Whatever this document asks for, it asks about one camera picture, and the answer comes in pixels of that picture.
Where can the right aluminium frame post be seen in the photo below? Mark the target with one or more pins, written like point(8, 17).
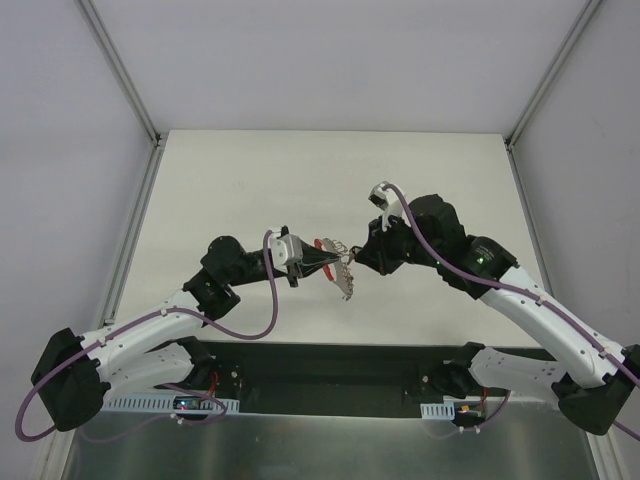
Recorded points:
point(566, 48)

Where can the right white cable duct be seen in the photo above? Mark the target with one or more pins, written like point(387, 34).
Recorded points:
point(444, 411)

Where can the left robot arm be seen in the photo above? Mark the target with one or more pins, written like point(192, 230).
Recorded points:
point(77, 374)

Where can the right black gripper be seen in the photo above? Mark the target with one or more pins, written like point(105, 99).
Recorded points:
point(377, 250)

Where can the aluminium frame post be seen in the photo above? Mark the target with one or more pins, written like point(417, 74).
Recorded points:
point(118, 69)
point(566, 48)

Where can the red handled key organizer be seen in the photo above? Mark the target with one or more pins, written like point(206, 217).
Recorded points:
point(339, 272)

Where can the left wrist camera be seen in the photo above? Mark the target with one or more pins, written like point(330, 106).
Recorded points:
point(285, 249)

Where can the left white cable duct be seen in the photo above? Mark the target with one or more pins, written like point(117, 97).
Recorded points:
point(171, 403)

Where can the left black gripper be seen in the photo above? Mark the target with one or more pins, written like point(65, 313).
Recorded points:
point(292, 272)

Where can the white cable duct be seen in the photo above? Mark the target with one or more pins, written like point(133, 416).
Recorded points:
point(444, 411)
point(171, 403)

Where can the left aluminium frame post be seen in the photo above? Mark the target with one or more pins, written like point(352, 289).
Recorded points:
point(118, 69)

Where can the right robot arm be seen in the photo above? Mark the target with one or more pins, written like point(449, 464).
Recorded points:
point(588, 376)

